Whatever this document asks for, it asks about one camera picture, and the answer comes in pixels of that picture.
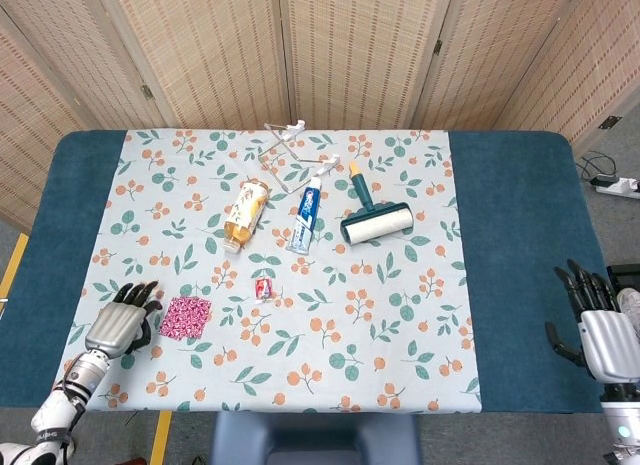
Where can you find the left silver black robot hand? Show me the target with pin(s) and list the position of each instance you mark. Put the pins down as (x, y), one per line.
(115, 327)

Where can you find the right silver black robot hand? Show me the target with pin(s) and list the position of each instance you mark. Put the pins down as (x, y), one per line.
(607, 342)

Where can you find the red white patterned pouch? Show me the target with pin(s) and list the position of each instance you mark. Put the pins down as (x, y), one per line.
(186, 316)

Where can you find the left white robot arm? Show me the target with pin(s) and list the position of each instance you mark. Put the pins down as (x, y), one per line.
(50, 415)

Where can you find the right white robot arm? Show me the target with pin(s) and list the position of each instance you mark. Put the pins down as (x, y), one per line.
(622, 420)

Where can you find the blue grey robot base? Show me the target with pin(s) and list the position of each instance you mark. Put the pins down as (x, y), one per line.
(315, 435)

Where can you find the black equipment case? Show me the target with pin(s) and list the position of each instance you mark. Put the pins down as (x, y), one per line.
(627, 275)

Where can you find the yellow floor tape strip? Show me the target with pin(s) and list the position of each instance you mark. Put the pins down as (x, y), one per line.
(12, 270)
(161, 437)

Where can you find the small red candy packet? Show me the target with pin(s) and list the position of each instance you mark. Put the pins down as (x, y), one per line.
(263, 288)

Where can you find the white power strip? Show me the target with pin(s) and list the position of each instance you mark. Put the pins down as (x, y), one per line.
(620, 186)

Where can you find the teal table cover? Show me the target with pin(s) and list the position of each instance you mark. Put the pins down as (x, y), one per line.
(510, 210)

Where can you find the amber tea bottle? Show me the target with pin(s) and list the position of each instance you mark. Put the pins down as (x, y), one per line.
(245, 215)

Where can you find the floral print tablecloth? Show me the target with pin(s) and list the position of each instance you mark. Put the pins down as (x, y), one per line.
(320, 285)

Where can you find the woven folding screen panel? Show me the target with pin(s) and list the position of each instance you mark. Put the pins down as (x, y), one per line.
(360, 55)
(75, 50)
(600, 75)
(215, 55)
(25, 135)
(500, 60)

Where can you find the blue white toothpaste tube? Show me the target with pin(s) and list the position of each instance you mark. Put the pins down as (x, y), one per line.
(305, 220)

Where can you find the brass screen hinge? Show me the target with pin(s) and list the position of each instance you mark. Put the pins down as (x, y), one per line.
(611, 121)
(146, 91)
(438, 46)

